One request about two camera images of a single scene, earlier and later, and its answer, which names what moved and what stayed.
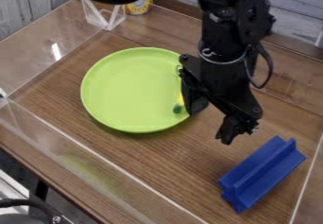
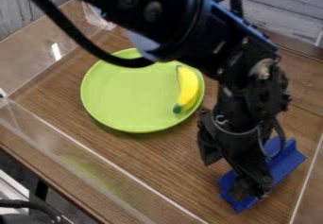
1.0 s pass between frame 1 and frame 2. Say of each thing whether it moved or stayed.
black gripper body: moved
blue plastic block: stayed
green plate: stayed
